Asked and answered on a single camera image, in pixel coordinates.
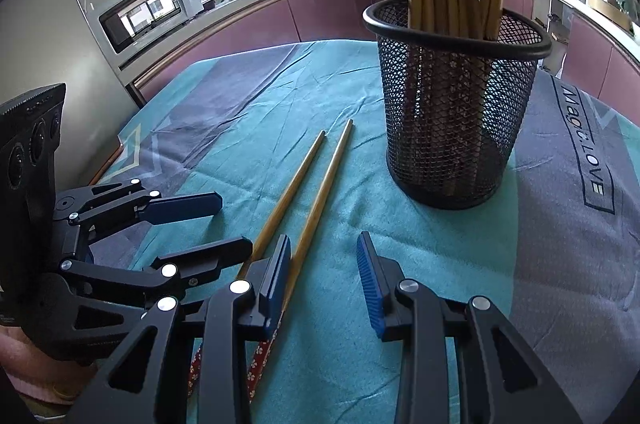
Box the bamboo chopstick red end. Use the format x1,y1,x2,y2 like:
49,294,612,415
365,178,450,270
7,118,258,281
247,120,354,401
186,129,328,397

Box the black mesh utensil holder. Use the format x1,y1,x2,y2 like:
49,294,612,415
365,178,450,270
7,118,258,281
362,0,551,210

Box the pink sleeve forearm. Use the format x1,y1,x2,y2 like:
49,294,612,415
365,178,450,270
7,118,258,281
1,326,98,409

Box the teal grey tablecloth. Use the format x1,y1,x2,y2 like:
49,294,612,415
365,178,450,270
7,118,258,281
93,40,639,423

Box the white microwave oven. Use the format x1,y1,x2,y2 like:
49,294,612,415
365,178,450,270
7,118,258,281
88,0,204,71

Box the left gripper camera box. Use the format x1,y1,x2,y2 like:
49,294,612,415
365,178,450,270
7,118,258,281
1,83,66,253

